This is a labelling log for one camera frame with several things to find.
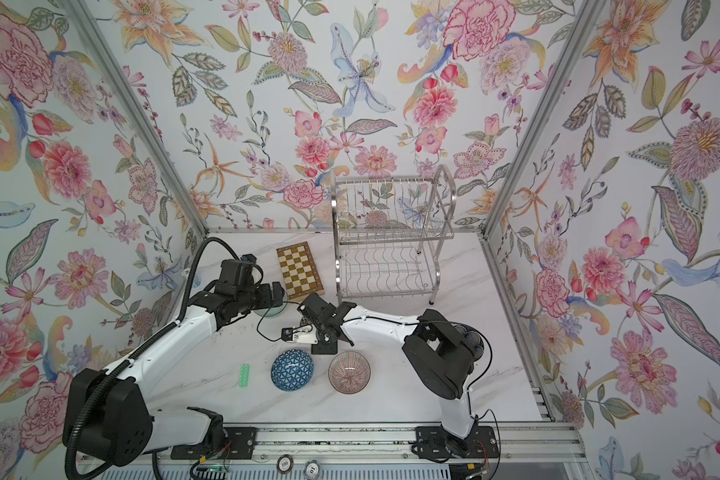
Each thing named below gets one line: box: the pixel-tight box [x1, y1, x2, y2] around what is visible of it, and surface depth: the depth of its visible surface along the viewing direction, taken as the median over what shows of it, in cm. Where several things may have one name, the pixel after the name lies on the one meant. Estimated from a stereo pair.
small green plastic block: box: [239, 364, 250, 388], surface depth 86 cm
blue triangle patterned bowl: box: [270, 349, 315, 392], surface depth 86 cm
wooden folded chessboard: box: [276, 241, 325, 300], surface depth 108 cm
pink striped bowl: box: [328, 351, 371, 395], surface depth 85 cm
